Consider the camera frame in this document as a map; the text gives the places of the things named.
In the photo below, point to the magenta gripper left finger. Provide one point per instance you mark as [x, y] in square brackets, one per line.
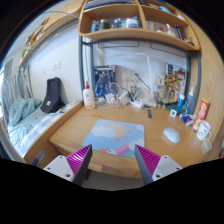
[78, 162]

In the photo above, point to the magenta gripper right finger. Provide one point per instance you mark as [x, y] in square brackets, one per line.
[147, 162]

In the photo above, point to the white computer mouse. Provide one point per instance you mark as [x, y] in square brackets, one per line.
[172, 134]

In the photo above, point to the pastel cloud mouse pad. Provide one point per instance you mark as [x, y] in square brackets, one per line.
[115, 138]

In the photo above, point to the wooden desk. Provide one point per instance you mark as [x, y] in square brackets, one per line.
[70, 136]

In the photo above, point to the small white desk clock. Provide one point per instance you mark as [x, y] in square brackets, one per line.
[173, 113]

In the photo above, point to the white power strip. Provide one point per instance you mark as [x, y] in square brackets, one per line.
[137, 104]

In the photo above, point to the bed with white sheet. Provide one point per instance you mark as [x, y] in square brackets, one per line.
[30, 136]

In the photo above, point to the clear glass cup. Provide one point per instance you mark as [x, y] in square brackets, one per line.
[206, 145]

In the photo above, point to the white lotion bottle red cap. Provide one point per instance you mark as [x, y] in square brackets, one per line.
[88, 97]

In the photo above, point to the white mug with pattern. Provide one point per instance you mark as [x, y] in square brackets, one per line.
[204, 130]

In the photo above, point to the black backpack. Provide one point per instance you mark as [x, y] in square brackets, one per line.
[52, 101]

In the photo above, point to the blue spray bottle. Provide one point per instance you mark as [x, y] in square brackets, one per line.
[189, 98]

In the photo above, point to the red yellow snack can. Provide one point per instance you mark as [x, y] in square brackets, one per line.
[202, 112]

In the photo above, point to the light blue blanket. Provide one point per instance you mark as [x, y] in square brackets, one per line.
[22, 108]

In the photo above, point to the blue robot model box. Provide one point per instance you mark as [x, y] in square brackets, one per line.
[105, 79]

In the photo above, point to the wooden wall shelf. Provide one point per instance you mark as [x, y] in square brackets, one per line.
[137, 19]

